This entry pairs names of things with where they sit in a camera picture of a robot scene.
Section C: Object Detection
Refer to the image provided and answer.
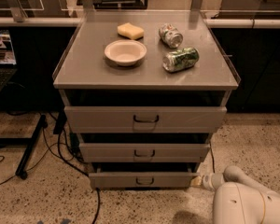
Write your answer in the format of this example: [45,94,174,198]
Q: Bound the grey drawer cabinet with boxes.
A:
[54,10,238,173]

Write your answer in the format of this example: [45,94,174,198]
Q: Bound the grey drawer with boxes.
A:
[64,106,227,133]
[89,169,199,189]
[79,143,210,162]

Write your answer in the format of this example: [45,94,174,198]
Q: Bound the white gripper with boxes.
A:
[190,173,225,191]

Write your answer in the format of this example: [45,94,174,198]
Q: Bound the yellow sponge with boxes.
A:
[118,22,144,40]

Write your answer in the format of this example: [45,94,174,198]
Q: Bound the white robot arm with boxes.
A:
[190,165,280,224]

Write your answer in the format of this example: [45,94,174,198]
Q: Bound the black cables on left floor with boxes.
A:
[0,111,101,224]

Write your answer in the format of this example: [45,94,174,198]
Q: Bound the silver red soda can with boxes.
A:
[159,23,183,49]

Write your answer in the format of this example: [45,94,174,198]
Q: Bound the black stand leg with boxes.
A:
[15,115,48,180]

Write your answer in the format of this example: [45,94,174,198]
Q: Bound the laptop computer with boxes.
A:
[0,30,17,91]

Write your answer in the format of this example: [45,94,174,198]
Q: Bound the white bowl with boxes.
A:
[105,40,147,66]

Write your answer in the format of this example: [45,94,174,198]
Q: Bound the green soda can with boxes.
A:
[162,48,200,73]

